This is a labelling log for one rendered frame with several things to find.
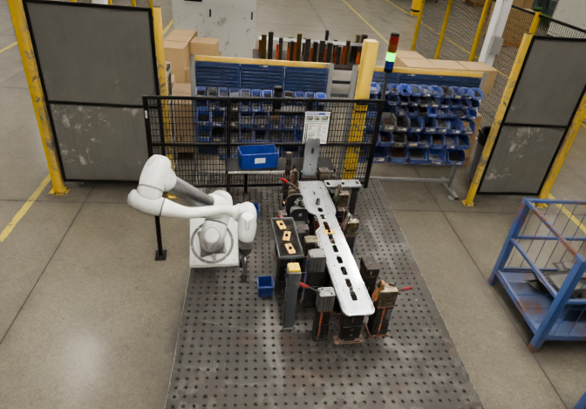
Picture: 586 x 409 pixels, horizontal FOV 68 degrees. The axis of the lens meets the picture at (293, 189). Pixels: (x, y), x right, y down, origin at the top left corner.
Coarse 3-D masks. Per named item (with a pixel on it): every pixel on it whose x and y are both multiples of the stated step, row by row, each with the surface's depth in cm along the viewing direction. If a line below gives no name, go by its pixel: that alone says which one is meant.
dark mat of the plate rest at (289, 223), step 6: (288, 222) 268; (276, 228) 261; (288, 228) 262; (294, 228) 263; (276, 234) 257; (282, 234) 257; (294, 234) 258; (276, 240) 252; (282, 240) 253; (294, 240) 253; (282, 246) 248; (294, 246) 249; (282, 252) 243; (288, 252) 244; (300, 252) 245
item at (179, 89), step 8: (176, 88) 572; (184, 88) 575; (184, 104) 528; (176, 112) 529; (184, 112) 531; (176, 120) 535; (184, 120) 536; (184, 128) 542; (192, 128) 544; (176, 136) 546; (184, 136) 548; (192, 136) 550; (176, 152) 557; (192, 152) 560
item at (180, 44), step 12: (168, 36) 680; (180, 36) 686; (192, 36) 693; (156, 48) 625; (168, 48) 625; (180, 48) 625; (192, 48) 664; (204, 48) 664; (216, 48) 677; (168, 60) 634; (180, 60) 634; (180, 72) 644
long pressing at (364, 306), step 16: (304, 192) 330; (320, 192) 331; (320, 224) 295; (336, 224) 297; (320, 240) 281; (336, 240) 283; (352, 256) 271; (336, 272) 256; (352, 272) 258; (336, 288) 245; (352, 304) 236; (368, 304) 237
